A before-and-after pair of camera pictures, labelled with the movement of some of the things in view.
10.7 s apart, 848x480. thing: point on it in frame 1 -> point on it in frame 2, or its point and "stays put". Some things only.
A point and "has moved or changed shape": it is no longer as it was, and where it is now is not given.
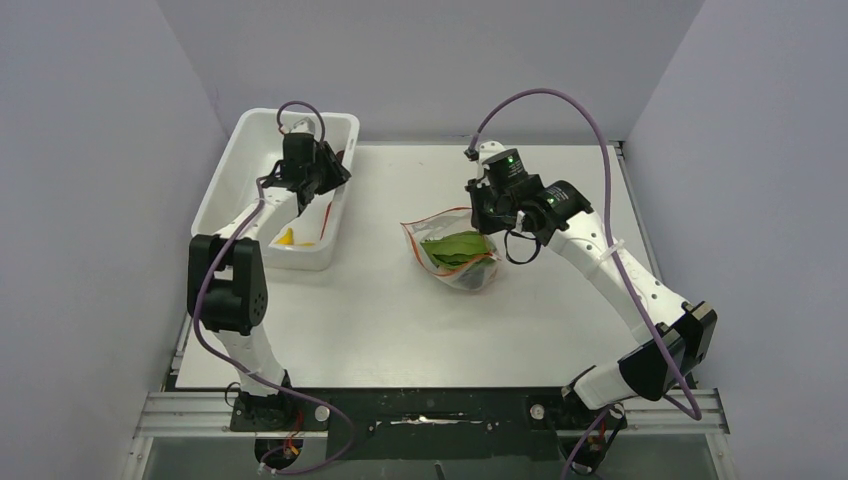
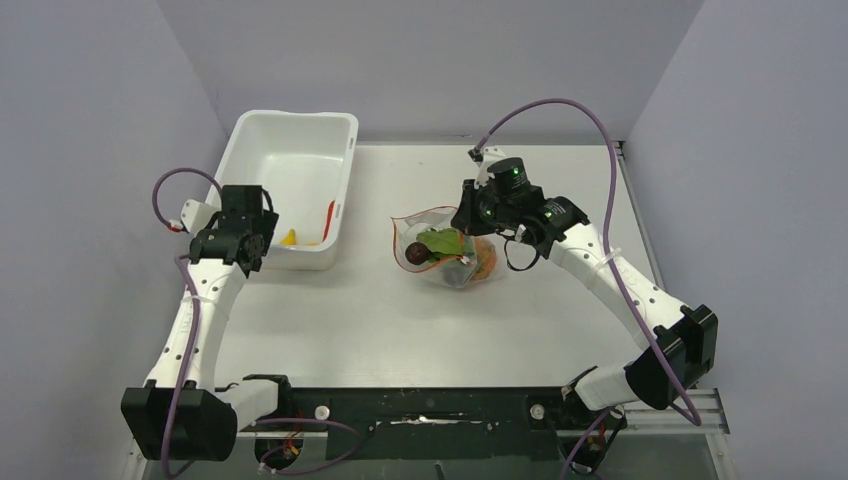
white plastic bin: (230, 194) stays put
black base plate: (423, 423) stays put
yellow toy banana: (288, 239) stays put
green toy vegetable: (456, 249) has moved or changed shape
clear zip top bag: (449, 249) has moved or changed shape
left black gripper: (337, 175) -> (267, 226)
